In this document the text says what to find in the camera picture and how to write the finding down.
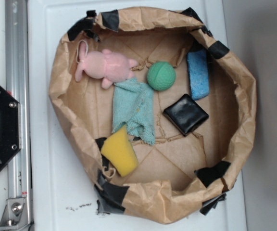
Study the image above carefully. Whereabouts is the pink plush bunny toy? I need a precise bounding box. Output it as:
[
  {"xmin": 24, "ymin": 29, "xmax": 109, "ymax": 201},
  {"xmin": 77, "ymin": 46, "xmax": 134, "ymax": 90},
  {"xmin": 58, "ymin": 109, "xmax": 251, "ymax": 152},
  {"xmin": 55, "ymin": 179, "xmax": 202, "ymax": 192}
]
[{"xmin": 75, "ymin": 39, "xmax": 139, "ymax": 90}]

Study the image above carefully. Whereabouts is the blue sponge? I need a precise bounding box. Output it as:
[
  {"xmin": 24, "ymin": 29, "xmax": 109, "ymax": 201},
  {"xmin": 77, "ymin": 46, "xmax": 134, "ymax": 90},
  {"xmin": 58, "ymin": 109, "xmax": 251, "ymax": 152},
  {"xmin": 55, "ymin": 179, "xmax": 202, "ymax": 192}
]
[{"xmin": 187, "ymin": 50, "xmax": 210, "ymax": 100}]

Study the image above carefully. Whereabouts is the yellow sponge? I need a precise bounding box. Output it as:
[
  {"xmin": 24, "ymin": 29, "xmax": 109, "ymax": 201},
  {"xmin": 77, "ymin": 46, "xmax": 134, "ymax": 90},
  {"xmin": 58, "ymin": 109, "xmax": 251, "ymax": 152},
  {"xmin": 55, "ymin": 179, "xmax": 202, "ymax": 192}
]
[{"xmin": 101, "ymin": 125, "xmax": 139, "ymax": 177}]

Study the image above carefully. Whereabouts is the metal corner bracket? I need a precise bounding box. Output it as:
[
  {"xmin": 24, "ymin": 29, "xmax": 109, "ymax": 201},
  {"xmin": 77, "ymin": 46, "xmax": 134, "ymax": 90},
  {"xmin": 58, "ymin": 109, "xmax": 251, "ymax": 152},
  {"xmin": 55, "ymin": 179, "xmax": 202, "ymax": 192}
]
[{"xmin": 0, "ymin": 197, "xmax": 33, "ymax": 231}]

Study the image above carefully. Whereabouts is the brown paper bag bin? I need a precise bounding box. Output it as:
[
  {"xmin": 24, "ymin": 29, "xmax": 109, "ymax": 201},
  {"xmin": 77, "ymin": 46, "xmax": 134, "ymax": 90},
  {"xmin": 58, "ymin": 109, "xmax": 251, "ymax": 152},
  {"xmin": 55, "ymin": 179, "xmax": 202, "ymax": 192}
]
[{"xmin": 49, "ymin": 7, "xmax": 257, "ymax": 224}]

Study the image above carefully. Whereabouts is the green rubber ball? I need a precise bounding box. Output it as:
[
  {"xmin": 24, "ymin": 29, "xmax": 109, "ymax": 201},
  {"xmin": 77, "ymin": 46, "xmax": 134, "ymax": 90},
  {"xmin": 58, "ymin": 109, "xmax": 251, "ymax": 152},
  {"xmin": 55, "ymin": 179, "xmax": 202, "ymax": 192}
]
[{"xmin": 147, "ymin": 62, "xmax": 176, "ymax": 91}]

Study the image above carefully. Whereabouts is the teal terry cloth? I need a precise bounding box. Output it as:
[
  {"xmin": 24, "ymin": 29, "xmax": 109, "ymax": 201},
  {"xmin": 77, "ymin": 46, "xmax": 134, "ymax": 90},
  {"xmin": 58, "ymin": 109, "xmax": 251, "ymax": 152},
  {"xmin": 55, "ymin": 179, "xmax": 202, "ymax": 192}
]
[{"xmin": 112, "ymin": 77, "xmax": 155, "ymax": 145}]

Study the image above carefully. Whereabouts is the aluminium rail extrusion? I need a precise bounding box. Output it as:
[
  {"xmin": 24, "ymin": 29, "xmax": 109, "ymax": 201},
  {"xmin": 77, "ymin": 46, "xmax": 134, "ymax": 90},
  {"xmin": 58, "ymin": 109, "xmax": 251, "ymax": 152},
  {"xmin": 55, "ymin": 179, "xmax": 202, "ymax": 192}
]
[{"xmin": 5, "ymin": 0, "xmax": 34, "ymax": 231}]

